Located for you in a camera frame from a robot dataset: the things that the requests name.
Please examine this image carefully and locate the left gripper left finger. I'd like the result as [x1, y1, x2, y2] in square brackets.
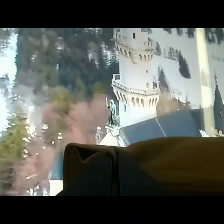
[56, 142, 119, 197]

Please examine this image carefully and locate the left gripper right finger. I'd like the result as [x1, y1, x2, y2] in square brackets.
[118, 149, 162, 197]

